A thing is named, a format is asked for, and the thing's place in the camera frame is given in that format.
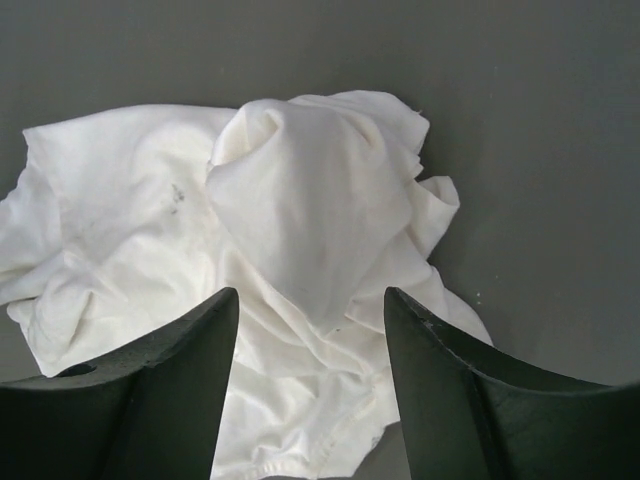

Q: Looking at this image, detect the white t shirt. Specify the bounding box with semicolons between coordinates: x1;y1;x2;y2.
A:
1;91;489;479

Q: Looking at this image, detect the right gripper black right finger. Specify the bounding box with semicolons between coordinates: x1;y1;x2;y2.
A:
384;287;639;479

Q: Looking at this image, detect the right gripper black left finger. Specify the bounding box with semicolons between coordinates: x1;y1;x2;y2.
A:
1;288;239;479

